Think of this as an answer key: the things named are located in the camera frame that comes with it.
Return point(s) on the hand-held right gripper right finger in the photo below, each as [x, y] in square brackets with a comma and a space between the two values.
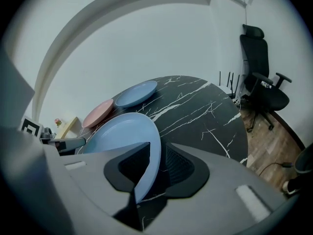
[220, 192]

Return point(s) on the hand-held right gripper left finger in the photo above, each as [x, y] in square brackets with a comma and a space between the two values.
[85, 180]

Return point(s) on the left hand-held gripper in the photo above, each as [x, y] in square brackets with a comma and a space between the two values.
[30, 128]

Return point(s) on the big pink plate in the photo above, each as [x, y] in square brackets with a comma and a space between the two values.
[97, 114]

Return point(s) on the big blue plate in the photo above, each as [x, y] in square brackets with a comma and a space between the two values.
[137, 93]
[117, 133]

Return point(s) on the curved wooden desk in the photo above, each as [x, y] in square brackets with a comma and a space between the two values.
[71, 126]

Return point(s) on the white router with black antennas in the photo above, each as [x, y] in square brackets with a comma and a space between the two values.
[226, 89]

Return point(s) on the black office chair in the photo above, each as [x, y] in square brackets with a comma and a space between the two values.
[256, 57]

